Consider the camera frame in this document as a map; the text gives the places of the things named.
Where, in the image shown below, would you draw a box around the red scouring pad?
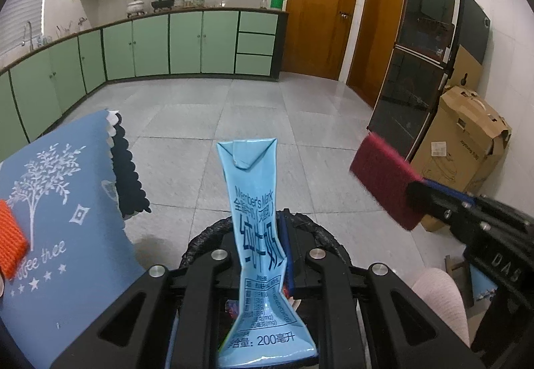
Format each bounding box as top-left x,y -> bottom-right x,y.
349,132 -> 424,231

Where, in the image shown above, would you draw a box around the black refrigerator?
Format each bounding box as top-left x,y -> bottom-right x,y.
367,0 -> 492,163

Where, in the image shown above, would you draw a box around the orange knitted cloth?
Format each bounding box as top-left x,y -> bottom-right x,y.
0,199 -> 30,280

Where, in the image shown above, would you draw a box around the green lower cabinets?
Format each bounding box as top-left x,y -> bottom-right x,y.
0,8 -> 289,163

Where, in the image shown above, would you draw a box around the blue milk carton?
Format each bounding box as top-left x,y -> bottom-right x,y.
216,136 -> 320,369

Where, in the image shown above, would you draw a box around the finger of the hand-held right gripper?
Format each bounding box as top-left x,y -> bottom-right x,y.
423,179 -> 476,204
406,180 -> 472,228

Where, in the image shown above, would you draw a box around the black lined trash bin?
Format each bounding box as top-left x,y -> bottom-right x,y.
179,208 -> 355,353

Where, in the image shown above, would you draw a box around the person's pink trouser leg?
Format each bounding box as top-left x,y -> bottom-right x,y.
411,268 -> 471,347

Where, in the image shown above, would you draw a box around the navy scalloped cloth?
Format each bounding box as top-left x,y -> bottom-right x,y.
109,112 -> 152,220

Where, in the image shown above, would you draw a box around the flat cardboard sheet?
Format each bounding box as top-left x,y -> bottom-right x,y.
446,44 -> 487,92

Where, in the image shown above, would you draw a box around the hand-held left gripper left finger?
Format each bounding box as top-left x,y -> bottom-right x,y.
49,223 -> 243,369

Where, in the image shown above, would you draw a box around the blue tree print tablecloth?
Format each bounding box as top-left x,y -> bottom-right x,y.
0,109 -> 145,369

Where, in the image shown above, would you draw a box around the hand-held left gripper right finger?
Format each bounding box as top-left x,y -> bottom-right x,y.
277,208 -> 487,369

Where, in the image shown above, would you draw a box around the large open cardboard box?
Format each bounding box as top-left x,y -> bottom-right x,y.
411,85 -> 513,233

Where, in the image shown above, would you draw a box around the wooden door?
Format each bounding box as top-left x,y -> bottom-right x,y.
346,0 -> 414,107
280,0 -> 363,81

